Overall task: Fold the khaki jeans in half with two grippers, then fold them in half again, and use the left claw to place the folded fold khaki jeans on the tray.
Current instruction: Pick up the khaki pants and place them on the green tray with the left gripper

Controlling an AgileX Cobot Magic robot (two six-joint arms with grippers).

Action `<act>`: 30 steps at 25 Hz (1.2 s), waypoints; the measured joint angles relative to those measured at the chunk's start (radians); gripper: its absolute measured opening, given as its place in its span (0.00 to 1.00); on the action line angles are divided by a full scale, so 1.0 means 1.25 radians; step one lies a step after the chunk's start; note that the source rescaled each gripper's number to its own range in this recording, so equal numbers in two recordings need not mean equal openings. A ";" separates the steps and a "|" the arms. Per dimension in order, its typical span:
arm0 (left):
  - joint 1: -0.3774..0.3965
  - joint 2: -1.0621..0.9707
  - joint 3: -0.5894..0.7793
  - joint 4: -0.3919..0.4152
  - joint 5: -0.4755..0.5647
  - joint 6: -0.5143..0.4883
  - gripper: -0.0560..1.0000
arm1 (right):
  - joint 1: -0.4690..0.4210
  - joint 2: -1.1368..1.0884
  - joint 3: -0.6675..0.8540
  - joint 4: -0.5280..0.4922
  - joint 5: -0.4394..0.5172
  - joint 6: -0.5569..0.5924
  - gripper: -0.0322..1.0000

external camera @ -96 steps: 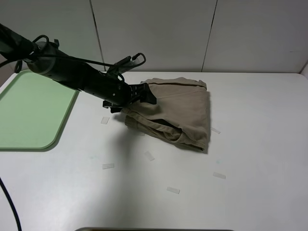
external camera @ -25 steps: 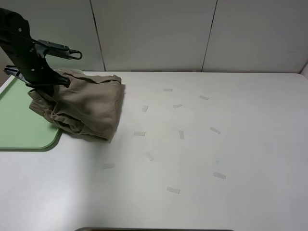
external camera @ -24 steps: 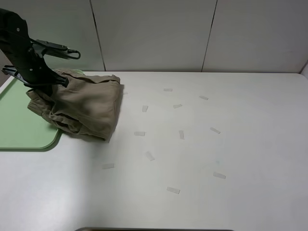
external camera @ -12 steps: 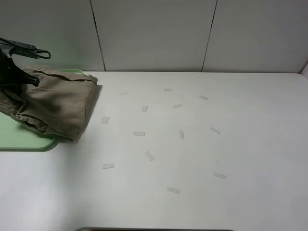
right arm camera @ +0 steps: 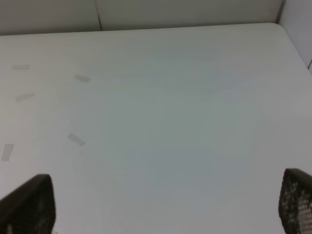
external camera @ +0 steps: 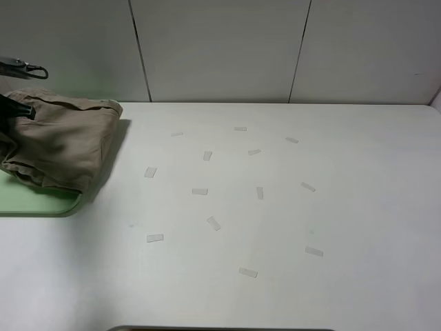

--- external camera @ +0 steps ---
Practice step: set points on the khaki shorts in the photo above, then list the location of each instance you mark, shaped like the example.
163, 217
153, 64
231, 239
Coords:
65, 145

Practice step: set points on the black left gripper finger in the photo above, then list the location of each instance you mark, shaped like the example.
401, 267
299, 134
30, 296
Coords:
13, 109

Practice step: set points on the green plastic tray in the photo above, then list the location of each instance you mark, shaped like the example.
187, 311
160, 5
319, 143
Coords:
20, 200

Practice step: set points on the clear tape piece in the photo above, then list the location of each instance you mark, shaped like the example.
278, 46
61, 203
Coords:
150, 172
307, 186
200, 191
213, 223
260, 193
248, 273
313, 251
154, 238
207, 155

